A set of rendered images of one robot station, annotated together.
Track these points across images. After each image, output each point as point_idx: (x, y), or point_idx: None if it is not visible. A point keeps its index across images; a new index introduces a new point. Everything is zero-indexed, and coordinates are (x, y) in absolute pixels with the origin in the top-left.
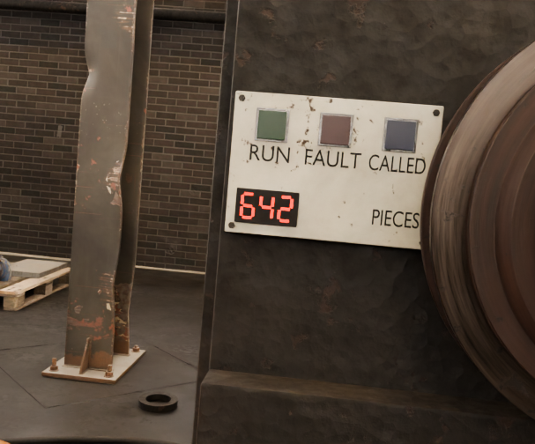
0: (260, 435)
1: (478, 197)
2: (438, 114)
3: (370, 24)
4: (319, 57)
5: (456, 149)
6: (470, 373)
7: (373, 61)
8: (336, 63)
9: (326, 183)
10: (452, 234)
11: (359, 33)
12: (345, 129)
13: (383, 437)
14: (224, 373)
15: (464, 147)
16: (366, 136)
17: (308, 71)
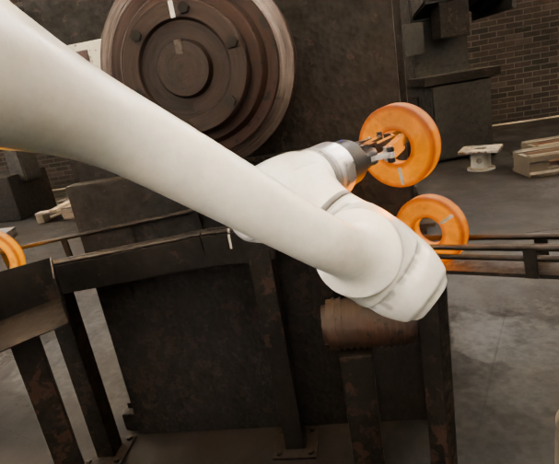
0: (96, 203)
1: (113, 75)
2: None
3: (82, 2)
4: (66, 25)
5: (103, 56)
6: None
7: (89, 20)
8: (75, 26)
9: None
10: None
11: (79, 8)
12: (86, 57)
13: (144, 191)
14: (79, 182)
15: (105, 54)
16: (96, 58)
17: (64, 33)
